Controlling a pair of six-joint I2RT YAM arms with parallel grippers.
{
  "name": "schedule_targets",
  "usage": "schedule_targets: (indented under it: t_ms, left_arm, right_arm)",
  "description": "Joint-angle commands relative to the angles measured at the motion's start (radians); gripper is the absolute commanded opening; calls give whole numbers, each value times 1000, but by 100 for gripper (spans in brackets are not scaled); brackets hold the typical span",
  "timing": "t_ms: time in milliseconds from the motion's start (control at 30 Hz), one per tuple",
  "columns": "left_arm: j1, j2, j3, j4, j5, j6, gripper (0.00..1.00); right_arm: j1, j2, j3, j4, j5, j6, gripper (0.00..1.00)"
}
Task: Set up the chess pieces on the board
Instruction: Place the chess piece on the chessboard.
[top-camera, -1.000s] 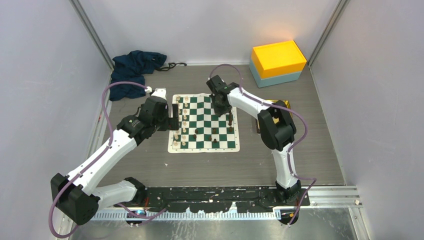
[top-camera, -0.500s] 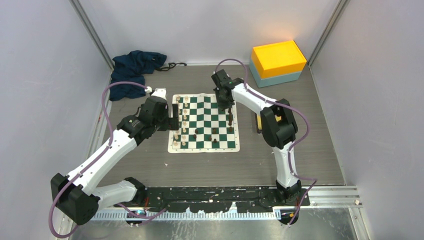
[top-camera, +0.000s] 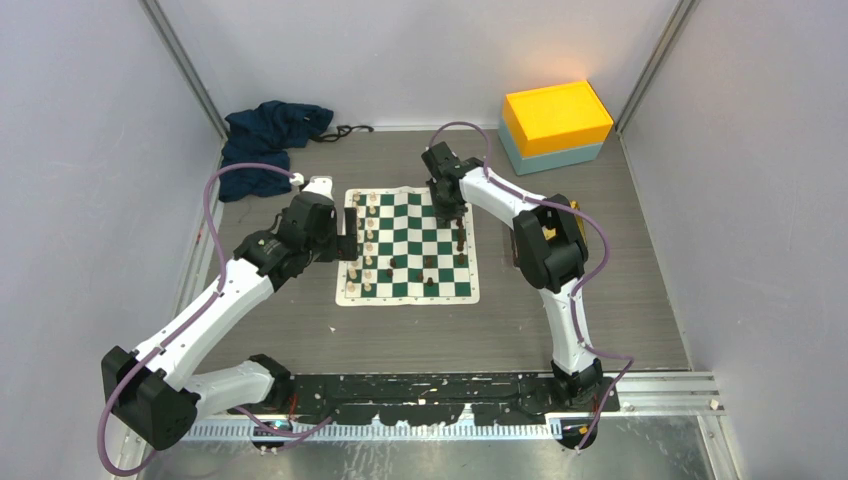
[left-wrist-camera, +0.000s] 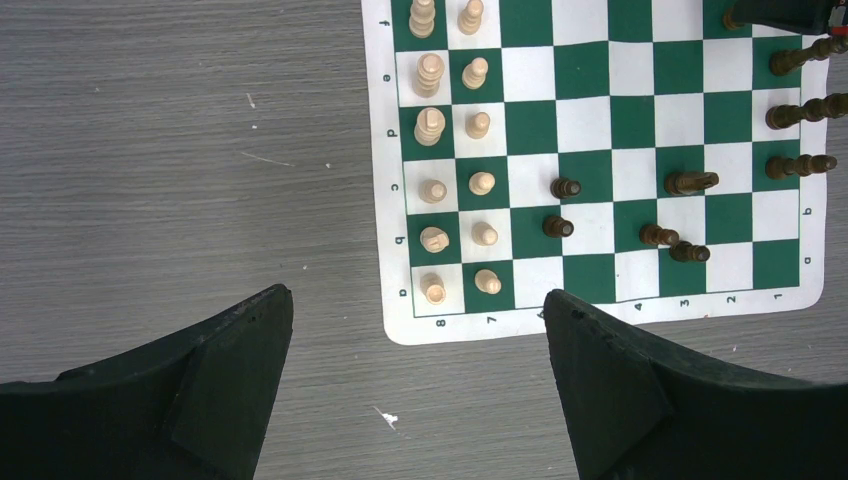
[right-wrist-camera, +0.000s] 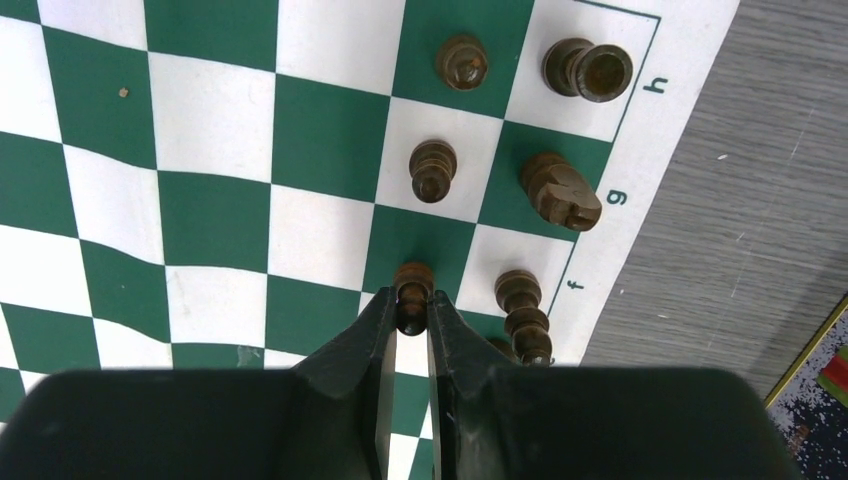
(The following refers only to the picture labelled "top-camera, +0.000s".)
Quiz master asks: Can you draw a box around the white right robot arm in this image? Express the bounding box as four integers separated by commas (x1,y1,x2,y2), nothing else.
422,142,603,411

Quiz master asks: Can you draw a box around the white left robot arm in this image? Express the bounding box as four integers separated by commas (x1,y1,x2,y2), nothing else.
101,176,357,451

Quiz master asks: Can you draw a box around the green white chess mat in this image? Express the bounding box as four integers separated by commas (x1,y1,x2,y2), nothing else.
335,186,481,307

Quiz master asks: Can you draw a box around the dark blue cloth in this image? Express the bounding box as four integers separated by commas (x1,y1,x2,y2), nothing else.
219,100,334,203

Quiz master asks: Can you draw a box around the yellow and blue box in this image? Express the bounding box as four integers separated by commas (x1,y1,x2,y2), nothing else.
498,80,614,176

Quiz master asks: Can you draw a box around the gold metal tin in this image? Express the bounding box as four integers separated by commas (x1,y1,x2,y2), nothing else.
512,205,589,269

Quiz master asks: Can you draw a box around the black cord on table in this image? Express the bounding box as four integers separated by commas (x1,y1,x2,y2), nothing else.
312,124,375,144

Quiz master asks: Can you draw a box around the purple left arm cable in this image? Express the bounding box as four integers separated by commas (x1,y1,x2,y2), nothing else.
96,162,305,477

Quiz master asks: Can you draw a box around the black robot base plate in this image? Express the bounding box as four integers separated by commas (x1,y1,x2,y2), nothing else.
248,372,620,449

